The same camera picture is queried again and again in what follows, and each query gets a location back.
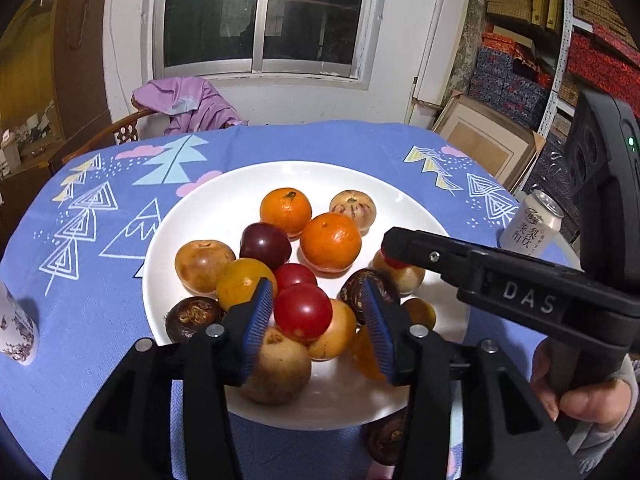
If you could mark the stone-pattern panel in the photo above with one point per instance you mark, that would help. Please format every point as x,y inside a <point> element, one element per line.
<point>467,50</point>

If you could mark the speckled yellow passion fruit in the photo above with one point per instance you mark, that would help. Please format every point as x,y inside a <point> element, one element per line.
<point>202,266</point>

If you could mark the orange-tan persimmon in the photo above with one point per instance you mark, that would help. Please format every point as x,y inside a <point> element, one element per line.
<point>340,335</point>

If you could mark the wooden cabinet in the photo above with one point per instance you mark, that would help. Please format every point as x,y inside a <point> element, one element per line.
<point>75,60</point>

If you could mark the large tan pear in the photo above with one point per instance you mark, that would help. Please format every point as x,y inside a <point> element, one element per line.
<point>282,370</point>

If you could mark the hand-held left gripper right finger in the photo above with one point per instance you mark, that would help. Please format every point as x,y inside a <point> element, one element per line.
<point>380,332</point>

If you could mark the white board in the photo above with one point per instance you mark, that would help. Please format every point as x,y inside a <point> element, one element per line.
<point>431,45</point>

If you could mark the large dark red plum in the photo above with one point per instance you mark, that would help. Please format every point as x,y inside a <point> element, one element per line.
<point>265,246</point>

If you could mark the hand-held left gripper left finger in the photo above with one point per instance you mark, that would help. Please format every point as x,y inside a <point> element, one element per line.
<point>257,332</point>

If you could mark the purple garment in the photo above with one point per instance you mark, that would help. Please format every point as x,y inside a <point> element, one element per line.
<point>185,97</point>

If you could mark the white metal shelf rack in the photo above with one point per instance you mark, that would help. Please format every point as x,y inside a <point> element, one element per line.
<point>565,35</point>

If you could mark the yellow tomato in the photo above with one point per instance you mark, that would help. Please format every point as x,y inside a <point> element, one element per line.
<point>240,282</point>

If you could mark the blue printed tablecloth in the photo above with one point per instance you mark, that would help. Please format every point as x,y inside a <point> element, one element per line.
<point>75,310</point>

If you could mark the shelf of patterned boxes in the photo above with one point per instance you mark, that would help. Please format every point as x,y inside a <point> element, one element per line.
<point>505,85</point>

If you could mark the person's right hand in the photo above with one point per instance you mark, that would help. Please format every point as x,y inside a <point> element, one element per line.
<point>595,402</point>

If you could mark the white oval plate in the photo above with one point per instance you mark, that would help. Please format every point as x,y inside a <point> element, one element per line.
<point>210,210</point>

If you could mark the pale drink can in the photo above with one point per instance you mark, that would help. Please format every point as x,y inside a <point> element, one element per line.
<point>530,225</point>

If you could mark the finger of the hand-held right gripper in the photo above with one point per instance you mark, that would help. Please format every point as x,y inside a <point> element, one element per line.
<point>430,252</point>

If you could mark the white paper cup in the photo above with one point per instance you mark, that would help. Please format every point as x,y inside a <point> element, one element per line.
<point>17,330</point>

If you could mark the wooden chair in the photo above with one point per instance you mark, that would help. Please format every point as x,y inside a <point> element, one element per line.
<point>127,127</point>

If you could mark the sliding glass window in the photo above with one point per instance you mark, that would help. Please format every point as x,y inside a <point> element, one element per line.
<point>210,15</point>

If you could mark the small tan longan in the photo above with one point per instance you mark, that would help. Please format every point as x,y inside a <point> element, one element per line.
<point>419,312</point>

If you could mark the cardboard picture frame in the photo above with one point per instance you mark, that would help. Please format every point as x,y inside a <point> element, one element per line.
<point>480,145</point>

